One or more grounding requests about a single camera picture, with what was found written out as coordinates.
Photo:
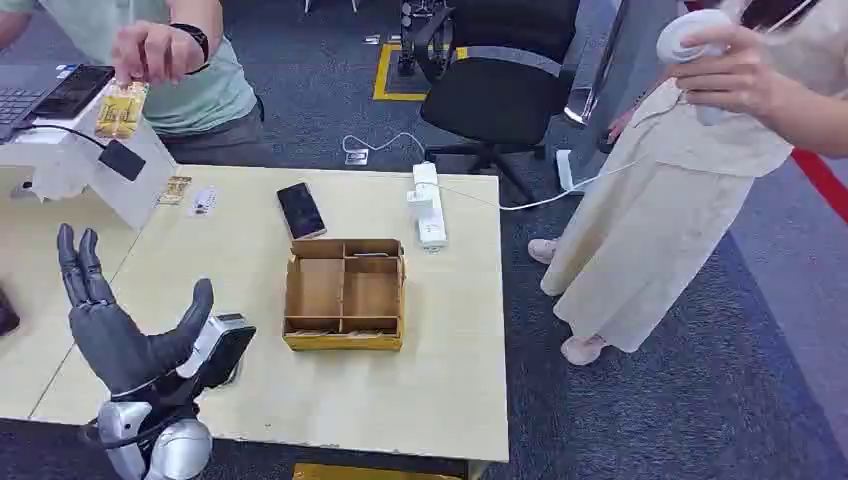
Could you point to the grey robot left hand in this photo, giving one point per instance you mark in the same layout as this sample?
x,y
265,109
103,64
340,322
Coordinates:
x,y
109,338

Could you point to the standing person's right hand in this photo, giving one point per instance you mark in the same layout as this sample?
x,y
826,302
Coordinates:
x,y
621,126

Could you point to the standing person's left hand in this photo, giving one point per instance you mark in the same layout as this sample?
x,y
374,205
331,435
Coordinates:
x,y
735,76

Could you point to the seated person's left hand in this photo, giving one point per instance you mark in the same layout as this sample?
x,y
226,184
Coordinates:
x,y
152,53

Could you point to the gold card pack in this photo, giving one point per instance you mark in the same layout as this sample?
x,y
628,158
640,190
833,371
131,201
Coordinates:
x,y
120,109

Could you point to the white handheld controller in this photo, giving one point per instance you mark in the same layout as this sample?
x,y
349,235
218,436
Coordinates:
x,y
686,33

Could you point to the black wrist watch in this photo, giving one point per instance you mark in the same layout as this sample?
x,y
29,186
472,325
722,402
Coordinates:
x,y
195,40

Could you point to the seated person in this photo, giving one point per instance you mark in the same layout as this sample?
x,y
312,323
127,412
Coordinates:
x,y
199,93

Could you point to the grey partition panel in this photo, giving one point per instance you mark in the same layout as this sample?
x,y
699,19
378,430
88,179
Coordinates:
x,y
596,60

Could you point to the standing person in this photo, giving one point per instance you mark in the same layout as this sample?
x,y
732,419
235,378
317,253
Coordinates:
x,y
649,225

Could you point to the dark object at desk edge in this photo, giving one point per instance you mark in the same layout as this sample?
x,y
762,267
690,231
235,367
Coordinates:
x,y
6,314

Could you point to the black power adapter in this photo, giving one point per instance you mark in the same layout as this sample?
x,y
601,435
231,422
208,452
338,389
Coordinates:
x,y
122,160

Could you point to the black office chair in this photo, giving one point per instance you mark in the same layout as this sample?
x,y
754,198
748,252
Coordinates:
x,y
490,99

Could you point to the gold card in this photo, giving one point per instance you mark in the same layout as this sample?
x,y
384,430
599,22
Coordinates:
x,y
175,190

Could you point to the white desk stand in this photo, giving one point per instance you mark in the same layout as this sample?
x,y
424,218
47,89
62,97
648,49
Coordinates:
x,y
126,192

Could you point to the grey laptop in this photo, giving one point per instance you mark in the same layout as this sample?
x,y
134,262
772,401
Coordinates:
x,y
16,102

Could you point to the white printed card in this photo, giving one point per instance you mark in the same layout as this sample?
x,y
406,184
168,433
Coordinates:
x,y
203,202

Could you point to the white charger plug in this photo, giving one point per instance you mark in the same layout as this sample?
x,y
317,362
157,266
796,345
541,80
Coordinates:
x,y
419,204

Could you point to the black smartphone on desk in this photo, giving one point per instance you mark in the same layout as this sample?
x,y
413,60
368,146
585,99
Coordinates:
x,y
301,210

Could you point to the white power strip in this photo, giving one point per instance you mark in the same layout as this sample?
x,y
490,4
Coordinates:
x,y
432,232

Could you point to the metal floor socket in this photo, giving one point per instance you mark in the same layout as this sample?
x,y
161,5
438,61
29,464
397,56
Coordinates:
x,y
356,158

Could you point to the black metal stand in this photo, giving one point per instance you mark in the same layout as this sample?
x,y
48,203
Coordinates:
x,y
407,33

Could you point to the yellow base under desk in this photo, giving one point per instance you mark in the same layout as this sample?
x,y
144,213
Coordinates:
x,y
371,473

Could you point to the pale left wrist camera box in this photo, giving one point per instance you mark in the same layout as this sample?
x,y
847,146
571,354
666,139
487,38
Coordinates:
x,y
222,344

